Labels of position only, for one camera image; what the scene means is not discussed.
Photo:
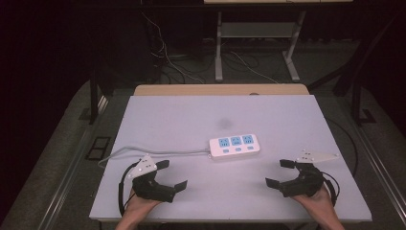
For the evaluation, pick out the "black metal stand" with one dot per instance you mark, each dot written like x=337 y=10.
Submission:
x=356 y=102
x=93 y=96

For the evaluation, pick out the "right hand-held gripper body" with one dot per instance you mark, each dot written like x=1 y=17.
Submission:
x=306 y=182

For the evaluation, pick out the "white table board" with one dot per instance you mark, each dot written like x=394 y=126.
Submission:
x=217 y=198

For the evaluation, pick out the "aluminium floor rail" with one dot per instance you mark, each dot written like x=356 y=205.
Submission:
x=383 y=172
x=75 y=159

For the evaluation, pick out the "white power strip blue sockets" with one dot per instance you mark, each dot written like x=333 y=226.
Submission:
x=234 y=147

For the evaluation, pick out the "person's left hand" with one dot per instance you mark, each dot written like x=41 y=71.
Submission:
x=140 y=204

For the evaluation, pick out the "person's right hand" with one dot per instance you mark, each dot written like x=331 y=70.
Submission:
x=314 y=201

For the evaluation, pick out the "black rectangular floor frame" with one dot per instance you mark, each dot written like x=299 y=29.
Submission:
x=97 y=148

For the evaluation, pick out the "wooden table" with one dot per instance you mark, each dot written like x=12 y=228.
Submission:
x=220 y=89

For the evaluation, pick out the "grey metal stand with shelf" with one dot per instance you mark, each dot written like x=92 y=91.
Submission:
x=255 y=30

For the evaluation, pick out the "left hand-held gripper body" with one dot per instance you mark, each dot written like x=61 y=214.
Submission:
x=150 y=187

